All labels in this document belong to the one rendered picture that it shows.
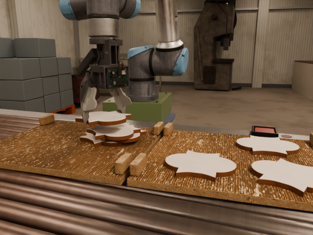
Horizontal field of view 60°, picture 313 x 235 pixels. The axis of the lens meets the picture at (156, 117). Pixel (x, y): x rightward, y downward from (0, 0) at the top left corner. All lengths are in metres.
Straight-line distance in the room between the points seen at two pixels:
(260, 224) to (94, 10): 0.54
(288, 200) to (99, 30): 0.51
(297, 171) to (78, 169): 0.43
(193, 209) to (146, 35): 9.47
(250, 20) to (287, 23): 1.11
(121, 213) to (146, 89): 0.78
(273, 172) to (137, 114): 0.72
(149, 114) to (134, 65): 0.22
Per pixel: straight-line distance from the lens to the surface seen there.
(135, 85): 1.18
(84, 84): 0.68
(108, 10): 0.67
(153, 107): 1.14
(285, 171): 0.59
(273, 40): 9.68
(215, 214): 0.48
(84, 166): 0.60
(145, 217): 0.46
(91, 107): 0.67
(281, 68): 9.75
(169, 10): 1.09
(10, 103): 4.51
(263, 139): 0.77
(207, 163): 0.58
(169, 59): 1.11
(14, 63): 4.36
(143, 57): 1.16
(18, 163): 0.67
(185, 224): 0.44
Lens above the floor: 1.17
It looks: 14 degrees down
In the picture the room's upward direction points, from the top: straight up
